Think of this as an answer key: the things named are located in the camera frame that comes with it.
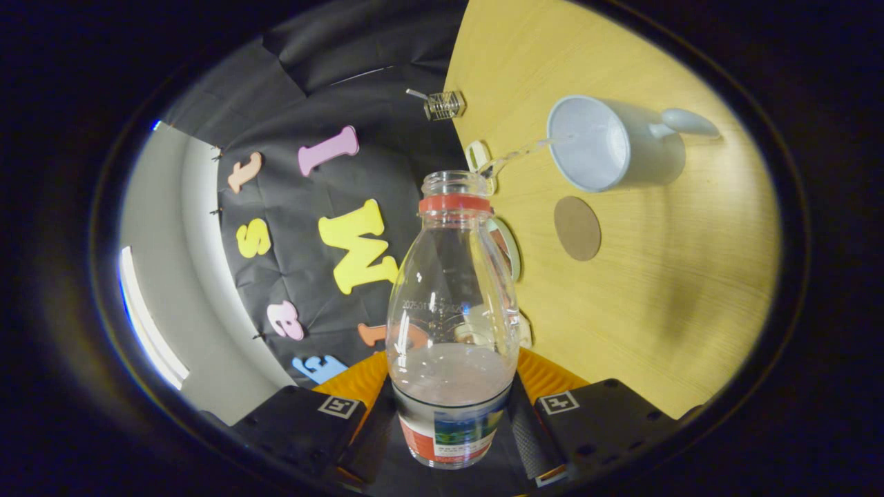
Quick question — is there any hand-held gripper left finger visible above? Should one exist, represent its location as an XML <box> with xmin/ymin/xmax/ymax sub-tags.
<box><xmin>230</xmin><ymin>351</ymin><xmax>399</xmax><ymax>487</ymax></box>

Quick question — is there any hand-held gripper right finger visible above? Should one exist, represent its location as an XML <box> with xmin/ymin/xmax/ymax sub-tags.
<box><xmin>508</xmin><ymin>347</ymin><xmax>705</xmax><ymax>487</ymax></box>

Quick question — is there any clear plastic juice bottle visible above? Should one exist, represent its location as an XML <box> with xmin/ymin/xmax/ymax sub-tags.
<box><xmin>385</xmin><ymin>170</ymin><xmax>521</xmax><ymax>470</ymax></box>

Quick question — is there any round brown coaster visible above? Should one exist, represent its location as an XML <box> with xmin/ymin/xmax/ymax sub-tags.
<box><xmin>553</xmin><ymin>196</ymin><xmax>602</xmax><ymax>262</ymax></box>

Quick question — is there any white cup with handle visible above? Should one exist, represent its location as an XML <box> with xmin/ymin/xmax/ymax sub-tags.
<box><xmin>546</xmin><ymin>95</ymin><xmax>721</xmax><ymax>193</ymax></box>

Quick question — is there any pale green plate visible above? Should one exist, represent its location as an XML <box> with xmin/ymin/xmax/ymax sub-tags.
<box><xmin>483</xmin><ymin>216</ymin><xmax>523</xmax><ymax>284</ymax></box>

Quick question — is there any wooden table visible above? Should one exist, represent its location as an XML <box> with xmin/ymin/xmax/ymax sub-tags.
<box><xmin>442</xmin><ymin>0</ymin><xmax>782</xmax><ymax>422</ymax></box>

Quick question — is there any long ceiling light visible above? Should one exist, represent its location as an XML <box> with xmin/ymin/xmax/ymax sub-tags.
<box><xmin>119</xmin><ymin>245</ymin><xmax>191</xmax><ymax>391</ymax></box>

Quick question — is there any white divided condiment dish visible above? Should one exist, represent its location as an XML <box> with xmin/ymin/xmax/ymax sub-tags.
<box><xmin>464</xmin><ymin>140</ymin><xmax>498</xmax><ymax>195</ymax></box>

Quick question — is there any clear glass with spoon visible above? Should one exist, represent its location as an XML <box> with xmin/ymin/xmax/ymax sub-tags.
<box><xmin>405</xmin><ymin>88</ymin><xmax>467</xmax><ymax>121</ymax></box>

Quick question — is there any black backdrop cloth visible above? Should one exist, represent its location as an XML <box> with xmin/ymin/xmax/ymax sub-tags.
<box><xmin>155</xmin><ymin>0</ymin><xmax>477</xmax><ymax>387</ymax></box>

